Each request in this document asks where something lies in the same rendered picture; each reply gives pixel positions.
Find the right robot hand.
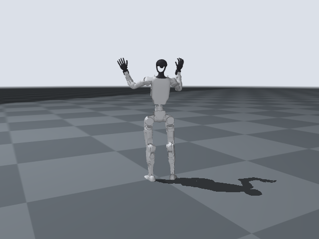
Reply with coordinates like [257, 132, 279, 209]
[175, 58, 184, 75]

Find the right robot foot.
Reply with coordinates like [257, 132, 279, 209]
[169, 173, 177, 180]

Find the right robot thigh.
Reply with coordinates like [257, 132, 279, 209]
[165, 114, 174, 152]

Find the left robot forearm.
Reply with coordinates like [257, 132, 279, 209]
[124, 71, 134, 88]

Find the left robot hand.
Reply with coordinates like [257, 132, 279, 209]
[117, 58, 129, 75]

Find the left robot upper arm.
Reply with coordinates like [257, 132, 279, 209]
[132, 77, 152, 89]

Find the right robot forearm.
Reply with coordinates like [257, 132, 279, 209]
[176, 72, 182, 90]

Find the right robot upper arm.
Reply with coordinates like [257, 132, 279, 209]
[170, 78, 181, 91]

